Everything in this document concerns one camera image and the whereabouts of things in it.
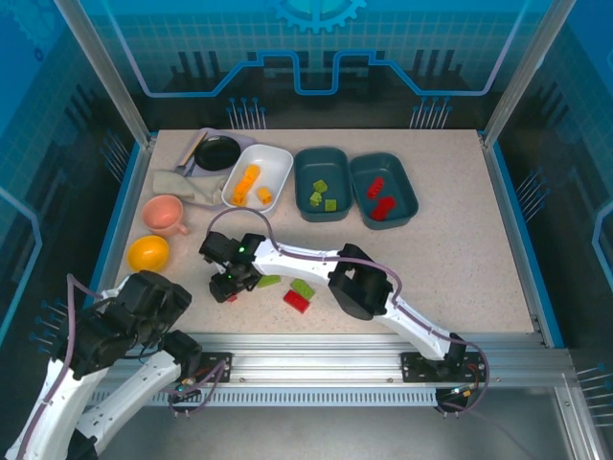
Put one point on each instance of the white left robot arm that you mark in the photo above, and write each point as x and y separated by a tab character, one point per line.
52	407

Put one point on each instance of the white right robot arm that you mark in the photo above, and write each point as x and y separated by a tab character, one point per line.
297	261

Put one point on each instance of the green lego brick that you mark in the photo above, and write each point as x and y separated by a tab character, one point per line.
314	198
302	287
330	205
320	185
268	281

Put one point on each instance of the yellow bowl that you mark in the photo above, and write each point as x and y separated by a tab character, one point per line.
148	252

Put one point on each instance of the long yellow lego stack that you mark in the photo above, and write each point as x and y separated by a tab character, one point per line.
249	176

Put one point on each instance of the pink cup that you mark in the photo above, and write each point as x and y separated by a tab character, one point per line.
163	213

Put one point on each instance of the beige cloth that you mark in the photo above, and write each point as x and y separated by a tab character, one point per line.
187	188

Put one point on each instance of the white plastic bin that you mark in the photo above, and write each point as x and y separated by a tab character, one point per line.
278	163

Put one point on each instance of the black bowl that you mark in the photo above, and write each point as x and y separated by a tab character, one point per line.
218	153

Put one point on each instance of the purple tray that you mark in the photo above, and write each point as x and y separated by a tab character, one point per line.
246	140

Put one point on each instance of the teal plastic bin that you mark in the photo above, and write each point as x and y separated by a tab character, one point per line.
402	191
321	163

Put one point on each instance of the wooden stick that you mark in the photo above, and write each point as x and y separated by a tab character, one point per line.
192	147

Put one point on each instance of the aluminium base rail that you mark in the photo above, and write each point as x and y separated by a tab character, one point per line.
311	354

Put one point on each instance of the aluminium side rail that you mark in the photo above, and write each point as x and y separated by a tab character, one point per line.
127	206
519	239

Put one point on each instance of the aluminium frame post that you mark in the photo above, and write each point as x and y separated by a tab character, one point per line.
103	72
527	72

